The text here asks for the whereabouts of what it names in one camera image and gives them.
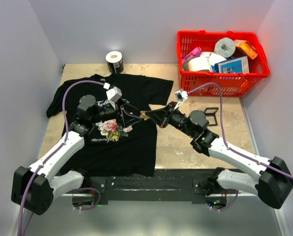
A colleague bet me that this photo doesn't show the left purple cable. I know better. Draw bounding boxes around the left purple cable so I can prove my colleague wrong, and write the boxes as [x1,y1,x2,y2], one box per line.
[17,79,108,236]

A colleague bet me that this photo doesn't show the black wrapped paper roll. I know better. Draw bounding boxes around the black wrapped paper roll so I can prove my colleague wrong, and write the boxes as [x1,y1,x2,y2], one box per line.
[105,51,124,74]

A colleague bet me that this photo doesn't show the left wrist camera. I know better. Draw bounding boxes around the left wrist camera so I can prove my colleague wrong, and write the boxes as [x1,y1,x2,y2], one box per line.
[103,83,122,103]

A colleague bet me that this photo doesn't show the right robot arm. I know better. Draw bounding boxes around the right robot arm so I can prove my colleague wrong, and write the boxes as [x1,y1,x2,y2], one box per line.
[144,102,293,209]

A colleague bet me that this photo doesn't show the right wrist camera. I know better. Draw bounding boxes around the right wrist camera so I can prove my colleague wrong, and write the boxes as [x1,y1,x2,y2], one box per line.
[174,89,188,110]

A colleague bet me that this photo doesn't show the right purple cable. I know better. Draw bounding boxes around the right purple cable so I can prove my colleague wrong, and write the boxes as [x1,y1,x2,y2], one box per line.
[187,82,293,212]

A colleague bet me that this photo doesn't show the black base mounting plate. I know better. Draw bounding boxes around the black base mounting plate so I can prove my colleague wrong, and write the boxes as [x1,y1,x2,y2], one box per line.
[87,168,238,205]

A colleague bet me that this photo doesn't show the orange carton box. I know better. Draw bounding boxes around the orange carton box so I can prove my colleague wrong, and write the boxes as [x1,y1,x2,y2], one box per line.
[234,39,258,59]

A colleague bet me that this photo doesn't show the black floral t-shirt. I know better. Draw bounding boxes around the black floral t-shirt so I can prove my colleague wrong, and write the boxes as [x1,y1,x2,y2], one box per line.
[46,74,173,177]

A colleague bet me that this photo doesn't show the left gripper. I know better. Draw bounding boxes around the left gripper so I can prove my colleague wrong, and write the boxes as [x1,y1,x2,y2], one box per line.
[91,97,142,128]

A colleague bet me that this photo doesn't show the pink gold brooch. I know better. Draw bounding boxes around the pink gold brooch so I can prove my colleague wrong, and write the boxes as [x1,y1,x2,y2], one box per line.
[140,111,149,121]

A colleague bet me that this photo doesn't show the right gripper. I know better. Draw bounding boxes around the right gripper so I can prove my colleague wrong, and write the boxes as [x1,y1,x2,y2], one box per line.
[146,101,196,138]

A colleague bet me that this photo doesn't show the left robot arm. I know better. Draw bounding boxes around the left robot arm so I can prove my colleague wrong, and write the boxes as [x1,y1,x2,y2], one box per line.
[11,95,142,215]

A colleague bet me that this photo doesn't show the purple cable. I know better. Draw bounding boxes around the purple cable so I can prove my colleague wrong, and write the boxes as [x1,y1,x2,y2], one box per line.
[187,82,293,212]
[17,79,108,236]

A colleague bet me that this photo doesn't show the black brooch display box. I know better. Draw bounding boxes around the black brooch display box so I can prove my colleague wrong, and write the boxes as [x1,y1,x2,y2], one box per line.
[204,107,219,126]

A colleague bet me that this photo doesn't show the pink package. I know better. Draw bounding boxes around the pink package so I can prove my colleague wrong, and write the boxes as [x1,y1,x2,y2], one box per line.
[182,47,202,63]

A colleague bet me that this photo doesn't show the blue white box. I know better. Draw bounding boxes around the blue white box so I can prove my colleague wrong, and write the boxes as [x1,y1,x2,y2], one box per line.
[213,56,249,74]

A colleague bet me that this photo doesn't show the grey toilet paper roll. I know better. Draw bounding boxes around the grey toilet paper roll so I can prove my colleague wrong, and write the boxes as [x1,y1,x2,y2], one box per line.
[214,37,236,59]

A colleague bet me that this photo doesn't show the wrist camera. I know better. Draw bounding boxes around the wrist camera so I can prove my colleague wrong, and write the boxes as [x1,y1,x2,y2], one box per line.
[174,89,188,110]
[103,83,122,103]

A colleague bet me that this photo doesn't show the white paper roll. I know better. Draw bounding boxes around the white paper roll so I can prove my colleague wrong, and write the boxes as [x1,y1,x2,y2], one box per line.
[200,52,226,70]

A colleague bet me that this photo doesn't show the red plastic basket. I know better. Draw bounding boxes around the red plastic basket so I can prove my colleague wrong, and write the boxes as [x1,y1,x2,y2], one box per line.
[176,30,270,97]

